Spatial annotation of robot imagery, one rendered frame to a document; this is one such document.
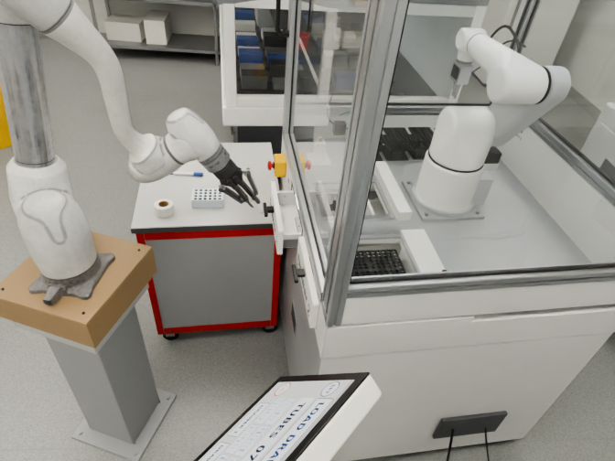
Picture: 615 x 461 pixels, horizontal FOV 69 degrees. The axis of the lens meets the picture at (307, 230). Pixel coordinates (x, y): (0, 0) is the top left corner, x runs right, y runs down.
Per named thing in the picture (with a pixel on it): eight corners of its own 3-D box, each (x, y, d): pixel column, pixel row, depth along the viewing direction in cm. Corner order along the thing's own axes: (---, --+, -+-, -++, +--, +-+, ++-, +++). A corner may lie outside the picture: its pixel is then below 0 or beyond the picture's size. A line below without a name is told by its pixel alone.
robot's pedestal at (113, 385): (71, 438, 182) (5, 320, 132) (116, 375, 204) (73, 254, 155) (137, 463, 177) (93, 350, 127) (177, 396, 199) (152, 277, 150)
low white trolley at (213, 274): (157, 348, 216) (130, 228, 167) (167, 258, 263) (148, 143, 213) (278, 338, 226) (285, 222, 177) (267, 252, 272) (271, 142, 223)
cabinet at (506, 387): (299, 477, 177) (319, 362, 126) (274, 284, 254) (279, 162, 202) (519, 447, 194) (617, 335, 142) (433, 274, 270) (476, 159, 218)
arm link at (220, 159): (221, 151, 136) (232, 165, 139) (220, 136, 142) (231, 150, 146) (196, 166, 138) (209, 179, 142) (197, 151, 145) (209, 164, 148)
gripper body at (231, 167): (209, 176, 142) (227, 196, 148) (231, 164, 140) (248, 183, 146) (209, 164, 148) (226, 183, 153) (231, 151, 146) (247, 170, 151)
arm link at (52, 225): (44, 289, 122) (13, 227, 108) (30, 250, 133) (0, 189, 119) (105, 265, 129) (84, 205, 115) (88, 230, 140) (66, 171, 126)
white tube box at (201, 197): (191, 208, 179) (190, 199, 177) (193, 195, 185) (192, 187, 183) (223, 208, 181) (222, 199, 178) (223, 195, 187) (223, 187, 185)
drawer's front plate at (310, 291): (309, 329, 132) (313, 305, 125) (296, 260, 153) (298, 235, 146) (316, 328, 132) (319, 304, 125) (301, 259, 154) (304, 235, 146)
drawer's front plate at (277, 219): (277, 255, 154) (278, 230, 147) (269, 204, 176) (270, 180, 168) (282, 255, 154) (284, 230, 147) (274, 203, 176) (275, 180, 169)
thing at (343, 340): (320, 359, 127) (326, 326, 117) (280, 162, 202) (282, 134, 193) (614, 332, 143) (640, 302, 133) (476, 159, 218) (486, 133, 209)
